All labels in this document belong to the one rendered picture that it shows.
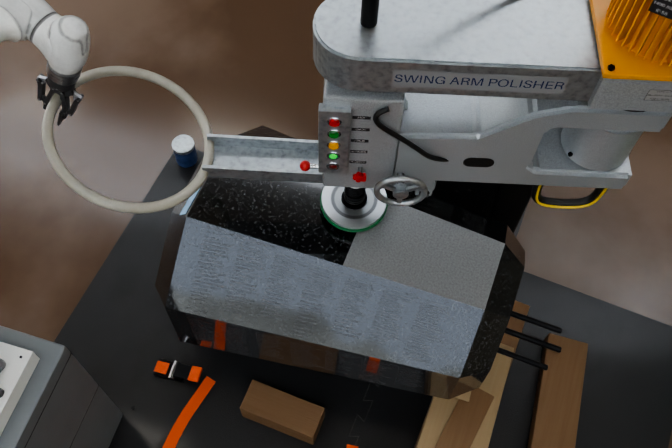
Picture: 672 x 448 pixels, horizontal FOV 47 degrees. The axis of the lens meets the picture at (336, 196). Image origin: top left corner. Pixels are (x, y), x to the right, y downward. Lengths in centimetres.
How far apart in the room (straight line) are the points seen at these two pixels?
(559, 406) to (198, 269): 149
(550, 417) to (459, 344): 78
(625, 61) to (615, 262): 186
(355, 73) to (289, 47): 225
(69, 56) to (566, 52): 122
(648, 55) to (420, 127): 58
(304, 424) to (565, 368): 105
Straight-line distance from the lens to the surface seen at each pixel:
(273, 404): 300
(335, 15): 183
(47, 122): 228
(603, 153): 216
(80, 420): 280
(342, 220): 244
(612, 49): 186
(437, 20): 185
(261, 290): 253
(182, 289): 263
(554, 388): 319
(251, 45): 405
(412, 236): 249
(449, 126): 203
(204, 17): 420
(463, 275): 246
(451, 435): 292
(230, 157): 234
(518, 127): 200
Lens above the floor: 303
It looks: 60 degrees down
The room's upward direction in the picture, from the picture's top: 2 degrees clockwise
